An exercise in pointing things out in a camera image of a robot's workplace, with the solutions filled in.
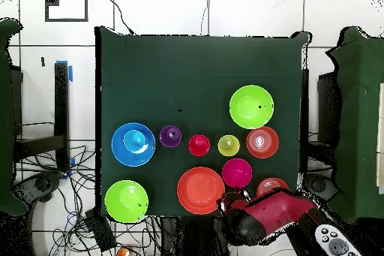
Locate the pink bowl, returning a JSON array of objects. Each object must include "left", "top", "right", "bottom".
[{"left": 221, "top": 158, "right": 254, "bottom": 189}]

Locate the large orange bowl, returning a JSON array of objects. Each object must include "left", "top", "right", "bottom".
[{"left": 176, "top": 166, "right": 226, "bottom": 215}]

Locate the green bowl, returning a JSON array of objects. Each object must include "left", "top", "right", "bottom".
[
  {"left": 229, "top": 84, "right": 275, "bottom": 130},
  {"left": 103, "top": 179, "right": 150, "bottom": 224}
]

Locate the blue cup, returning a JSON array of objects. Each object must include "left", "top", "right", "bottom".
[{"left": 123, "top": 129, "right": 147, "bottom": 152}]

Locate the small orange bowl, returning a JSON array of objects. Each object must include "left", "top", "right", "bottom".
[
  {"left": 246, "top": 125, "right": 280, "bottom": 160},
  {"left": 256, "top": 176, "right": 290, "bottom": 197}
]

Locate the yellow cup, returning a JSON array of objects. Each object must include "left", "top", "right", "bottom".
[{"left": 217, "top": 134, "right": 241, "bottom": 157}]

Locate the red cup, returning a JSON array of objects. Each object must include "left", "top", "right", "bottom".
[{"left": 187, "top": 134, "right": 212, "bottom": 157}]

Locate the gray chair base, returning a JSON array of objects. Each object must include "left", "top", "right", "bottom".
[{"left": 301, "top": 173, "right": 338, "bottom": 203}]

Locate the purple cup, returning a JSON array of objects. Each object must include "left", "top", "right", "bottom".
[{"left": 159, "top": 125, "right": 183, "bottom": 149}]

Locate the blue bowl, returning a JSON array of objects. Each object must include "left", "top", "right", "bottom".
[{"left": 111, "top": 122, "right": 157, "bottom": 167}]

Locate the dark green table cloth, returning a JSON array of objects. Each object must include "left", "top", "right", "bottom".
[{"left": 94, "top": 26, "right": 310, "bottom": 220}]

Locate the black power box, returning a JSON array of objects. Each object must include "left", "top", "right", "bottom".
[{"left": 83, "top": 208, "right": 117, "bottom": 253}]

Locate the green covered side table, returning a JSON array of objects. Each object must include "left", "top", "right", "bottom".
[
  {"left": 325, "top": 26, "right": 384, "bottom": 224},
  {"left": 0, "top": 17, "right": 29, "bottom": 216}
]

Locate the black chair base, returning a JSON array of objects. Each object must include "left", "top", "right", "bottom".
[{"left": 11, "top": 170, "right": 64, "bottom": 204}]

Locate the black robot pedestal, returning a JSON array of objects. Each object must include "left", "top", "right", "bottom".
[{"left": 160, "top": 215, "right": 230, "bottom": 256}]

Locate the bundle of floor cables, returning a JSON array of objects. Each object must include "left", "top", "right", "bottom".
[{"left": 14, "top": 144, "right": 163, "bottom": 256}]

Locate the thin floor cable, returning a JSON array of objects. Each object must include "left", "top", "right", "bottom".
[{"left": 199, "top": 0, "right": 210, "bottom": 36}]

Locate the black stool frame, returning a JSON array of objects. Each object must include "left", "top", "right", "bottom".
[{"left": 11, "top": 61, "right": 71, "bottom": 173}]

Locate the black floor cable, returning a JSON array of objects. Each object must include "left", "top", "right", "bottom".
[{"left": 105, "top": 0, "right": 135, "bottom": 35}]

